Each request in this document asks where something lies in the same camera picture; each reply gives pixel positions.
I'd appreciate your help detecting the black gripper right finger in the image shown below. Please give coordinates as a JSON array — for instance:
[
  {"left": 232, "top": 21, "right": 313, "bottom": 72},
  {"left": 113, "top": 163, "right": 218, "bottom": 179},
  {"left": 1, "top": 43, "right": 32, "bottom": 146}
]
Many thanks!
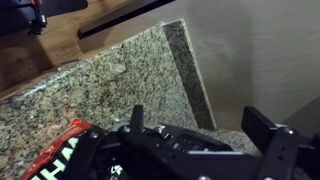
[{"left": 241, "top": 105, "right": 320, "bottom": 180}]

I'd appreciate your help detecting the black red whey protein bag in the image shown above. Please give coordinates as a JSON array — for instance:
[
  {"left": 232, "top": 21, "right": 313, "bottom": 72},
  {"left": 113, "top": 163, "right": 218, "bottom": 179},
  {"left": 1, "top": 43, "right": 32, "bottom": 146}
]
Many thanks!
[{"left": 19, "top": 118, "right": 234, "bottom": 180}]

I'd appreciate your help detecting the wooden cabinet base dark recess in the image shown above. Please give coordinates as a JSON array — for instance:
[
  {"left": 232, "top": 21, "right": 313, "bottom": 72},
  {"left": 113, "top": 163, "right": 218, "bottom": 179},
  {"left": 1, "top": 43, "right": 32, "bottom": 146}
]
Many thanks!
[{"left": 77, "top": 0, "right": 177, "bottom": 54}]

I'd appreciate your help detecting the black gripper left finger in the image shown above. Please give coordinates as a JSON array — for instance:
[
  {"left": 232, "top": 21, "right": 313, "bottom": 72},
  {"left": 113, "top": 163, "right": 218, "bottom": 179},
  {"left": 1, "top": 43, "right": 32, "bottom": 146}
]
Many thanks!
[{"left": 59, "top": 104, "right": 201, "bottom": 180}]

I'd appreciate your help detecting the black metal mounting plate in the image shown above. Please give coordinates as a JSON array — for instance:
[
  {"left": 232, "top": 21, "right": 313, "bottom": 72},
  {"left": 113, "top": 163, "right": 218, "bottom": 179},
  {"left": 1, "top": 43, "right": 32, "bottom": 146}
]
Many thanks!
[{"left": 0, "top": 0, "right": 89, "bottom": 35}]

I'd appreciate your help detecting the orange black clamp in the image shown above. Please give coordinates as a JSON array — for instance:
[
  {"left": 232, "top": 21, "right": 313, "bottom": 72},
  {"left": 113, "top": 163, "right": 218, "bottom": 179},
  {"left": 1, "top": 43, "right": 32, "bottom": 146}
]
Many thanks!
[{"left": 27, "top": 0, "right": 48, "bottom": 36}]

